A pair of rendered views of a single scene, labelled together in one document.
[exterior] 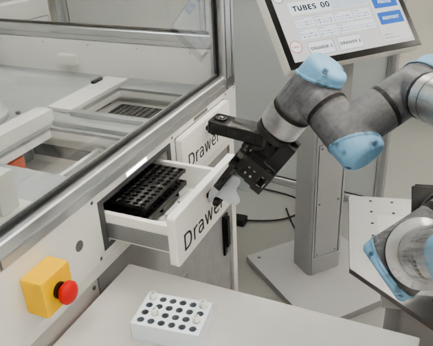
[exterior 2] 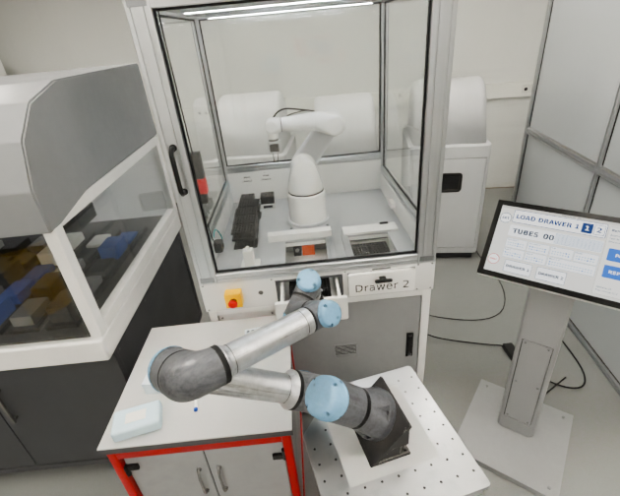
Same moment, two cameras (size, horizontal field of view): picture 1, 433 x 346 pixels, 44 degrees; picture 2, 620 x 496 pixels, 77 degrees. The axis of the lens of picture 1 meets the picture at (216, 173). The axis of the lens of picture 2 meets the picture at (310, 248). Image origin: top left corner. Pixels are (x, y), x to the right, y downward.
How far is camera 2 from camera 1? 1.24 m
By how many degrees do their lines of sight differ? 56
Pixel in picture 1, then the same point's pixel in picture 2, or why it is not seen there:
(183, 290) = not seen: hidden behind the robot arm
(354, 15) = (574, 257)
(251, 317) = (275, 364)
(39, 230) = (237, 278)
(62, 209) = (253, 276)
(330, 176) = (530, 367)
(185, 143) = (353, 279)
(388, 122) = not seen: hidden behind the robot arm
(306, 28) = (514, 248)
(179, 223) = (279, 307)
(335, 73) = (303, 283)
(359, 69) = not seen: outside the picture
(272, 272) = (479, 401)
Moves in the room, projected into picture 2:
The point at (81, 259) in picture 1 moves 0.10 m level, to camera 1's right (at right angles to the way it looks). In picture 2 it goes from (261, 298) to (270, 310)
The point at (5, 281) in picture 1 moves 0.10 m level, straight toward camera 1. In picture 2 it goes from (218, 287) to (201, 299)
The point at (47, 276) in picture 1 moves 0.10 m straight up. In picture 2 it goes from (228, 294) to (224, 275)
